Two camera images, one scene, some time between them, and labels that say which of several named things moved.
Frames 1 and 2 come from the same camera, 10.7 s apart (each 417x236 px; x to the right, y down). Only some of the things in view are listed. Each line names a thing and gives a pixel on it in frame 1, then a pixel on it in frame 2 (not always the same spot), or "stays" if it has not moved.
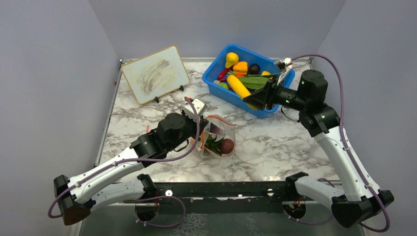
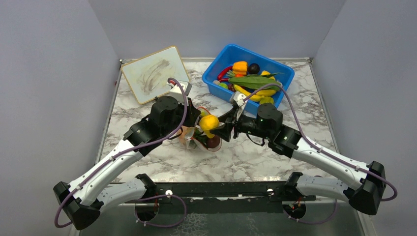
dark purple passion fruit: (227, 146) → (214, 142)
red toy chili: (223, 73) stays
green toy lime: (224, 85) stays
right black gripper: (263, 97) → (224, 131)
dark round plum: (254, 69) stays
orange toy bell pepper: (240, 68) stays
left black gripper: (202, 122) → (192, 114)
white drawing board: (155, 75) stays
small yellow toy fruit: (266, 73) stays
